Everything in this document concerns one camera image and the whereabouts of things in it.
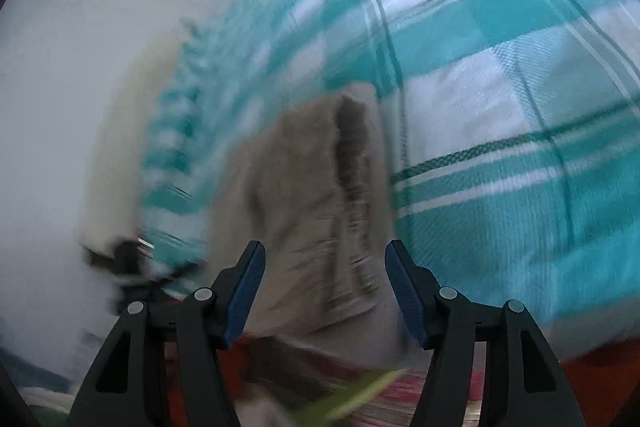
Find cream bed frame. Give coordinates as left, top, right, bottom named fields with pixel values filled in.
left=82, top=27, right=193, bottom=258

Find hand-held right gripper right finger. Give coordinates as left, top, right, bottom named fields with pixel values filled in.
left=384, top=239, right=586, bottom=427

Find teal checked blanket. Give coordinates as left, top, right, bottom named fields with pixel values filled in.
left=135, top=0, right=640, bottom=358

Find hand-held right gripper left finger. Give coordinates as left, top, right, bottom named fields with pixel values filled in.
left=72, top=239, right=267, bottom=427

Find red patterned rug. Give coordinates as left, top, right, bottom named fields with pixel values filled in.
left=165, top=337, right=640, bottom=427

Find green flat object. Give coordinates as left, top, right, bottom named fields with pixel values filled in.
left=290, top=367, right=412, bottom=427

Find beige pants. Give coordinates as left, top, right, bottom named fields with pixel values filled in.
left=205, top=82, right=435, bottom=427

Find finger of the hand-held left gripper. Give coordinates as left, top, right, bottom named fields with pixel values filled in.
left=150, top=259, right=207, bottom=297

